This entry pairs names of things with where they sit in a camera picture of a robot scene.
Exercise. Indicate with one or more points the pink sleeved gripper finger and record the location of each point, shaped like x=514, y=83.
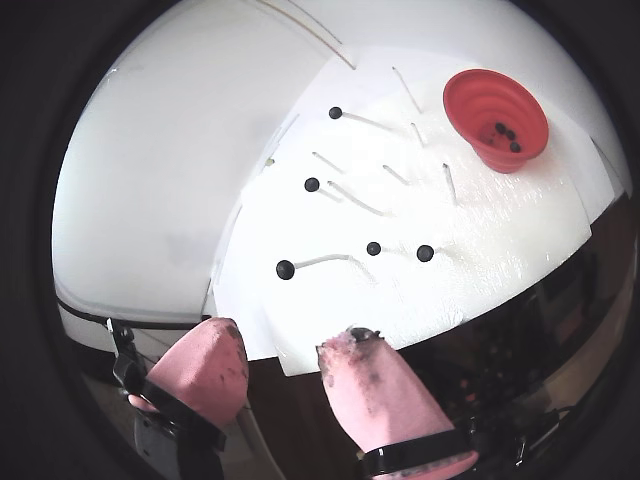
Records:
x=200, y=370
x=380, y=400

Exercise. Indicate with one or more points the red collapsible silicone cup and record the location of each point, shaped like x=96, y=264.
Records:
x=480, y=100

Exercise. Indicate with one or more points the large dark blueberry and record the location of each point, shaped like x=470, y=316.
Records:
x=285, y=270

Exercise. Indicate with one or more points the white foam block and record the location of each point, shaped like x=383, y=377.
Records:
x=475, y=280

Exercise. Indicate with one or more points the long curved white stem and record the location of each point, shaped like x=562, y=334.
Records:
x=320, y=259

